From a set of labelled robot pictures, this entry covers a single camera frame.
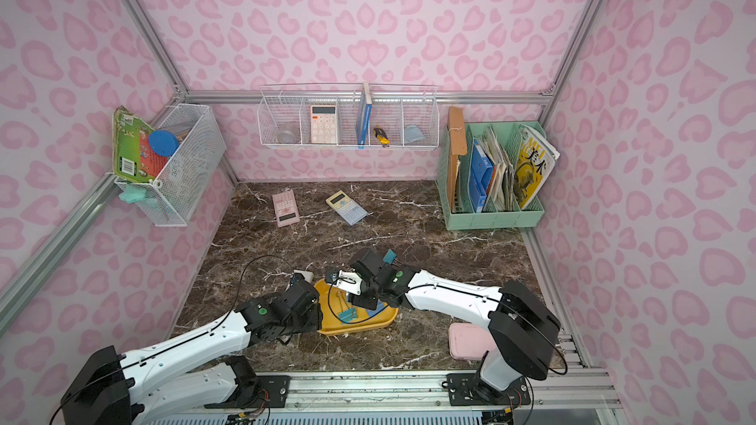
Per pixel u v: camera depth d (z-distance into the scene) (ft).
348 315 2.75
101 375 1.34
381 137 3.08
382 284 2.01
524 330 1.39
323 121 3.06
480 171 3.17
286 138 3.13
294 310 2.06
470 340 2.61
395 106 3.31
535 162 3.23
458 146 2.74
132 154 2.34
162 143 2.48
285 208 3.61
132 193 2.10
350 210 3.60
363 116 2.84
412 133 3.30
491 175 3.12
